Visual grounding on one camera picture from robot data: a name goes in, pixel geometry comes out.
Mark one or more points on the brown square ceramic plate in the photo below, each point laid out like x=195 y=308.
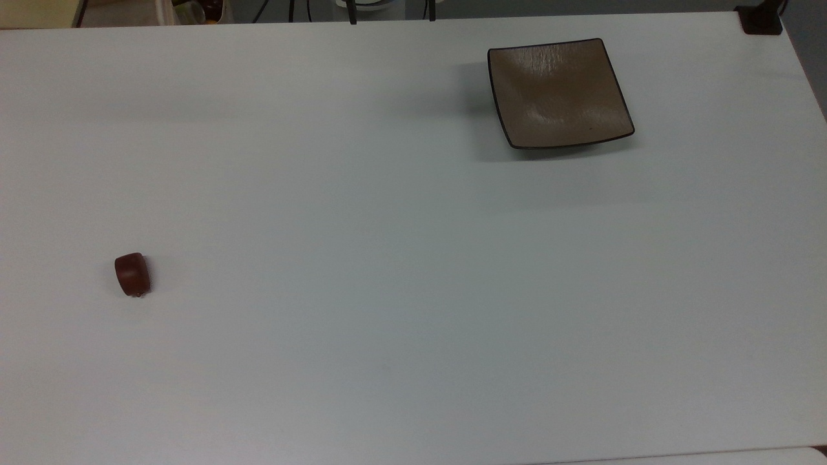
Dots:
x=559 y=93

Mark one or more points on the small red-brown round food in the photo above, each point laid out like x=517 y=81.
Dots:
x=132 y=274

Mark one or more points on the black corner camera mount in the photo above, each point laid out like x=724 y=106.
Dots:
x=761 y=20

